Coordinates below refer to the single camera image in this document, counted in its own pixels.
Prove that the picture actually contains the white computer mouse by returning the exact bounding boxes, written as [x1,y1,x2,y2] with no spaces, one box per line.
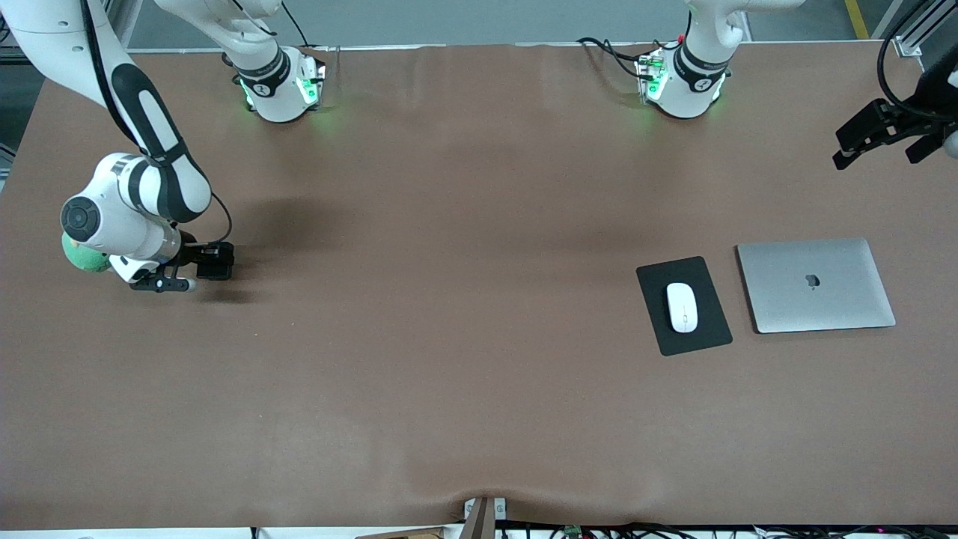
[666,281,699,334]

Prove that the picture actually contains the black mouse pad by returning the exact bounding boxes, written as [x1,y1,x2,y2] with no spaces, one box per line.
[635,256,734,357]

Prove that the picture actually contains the green dinosaur plush toy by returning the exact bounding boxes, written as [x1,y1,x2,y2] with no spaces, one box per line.
[61,233,113,275]

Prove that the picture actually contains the silver laptop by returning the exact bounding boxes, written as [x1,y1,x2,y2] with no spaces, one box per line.
[736,237,897,335]

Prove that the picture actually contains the brown table mat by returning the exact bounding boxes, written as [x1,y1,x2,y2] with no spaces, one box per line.
[0,41,958,529]

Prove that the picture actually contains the metal table edge clamp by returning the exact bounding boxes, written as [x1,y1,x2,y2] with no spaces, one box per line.
[462,496,509,539]

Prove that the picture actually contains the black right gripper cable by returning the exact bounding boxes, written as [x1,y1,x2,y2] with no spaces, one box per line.
[81,0,234,245]

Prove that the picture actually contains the aluminium frame profile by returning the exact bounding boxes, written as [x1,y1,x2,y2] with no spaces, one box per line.
[894,0,958,58]

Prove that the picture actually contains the black right arm base cable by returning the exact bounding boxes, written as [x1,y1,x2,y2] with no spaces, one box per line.
[281,0,315,50]

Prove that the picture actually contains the black left arm base cables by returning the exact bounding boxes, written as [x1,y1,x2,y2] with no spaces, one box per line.
[576,34,663,83]

